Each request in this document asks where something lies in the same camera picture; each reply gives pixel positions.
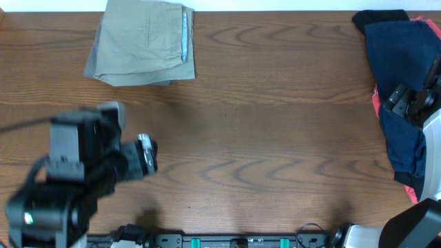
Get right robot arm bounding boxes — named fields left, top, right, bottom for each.
left=331, top=58, right=440, bottom=248

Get navy blue garment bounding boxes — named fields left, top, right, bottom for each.
left=363, top=19, right=441, bottom=178

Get black garment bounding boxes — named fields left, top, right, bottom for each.
left=351, top=9, right=426, bottom=200

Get light khaki shorts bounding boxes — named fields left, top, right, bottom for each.
left=96, top=0, right=196, bottom=80

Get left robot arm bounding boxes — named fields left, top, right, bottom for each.
left=6, top=108, right=158, bottom=247

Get folded dark grey shorts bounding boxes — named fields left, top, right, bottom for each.
left=83, top=25, right=181, bottom=87

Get black mounting rail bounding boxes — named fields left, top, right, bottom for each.
left=85, top=223, right=348, bottom=248

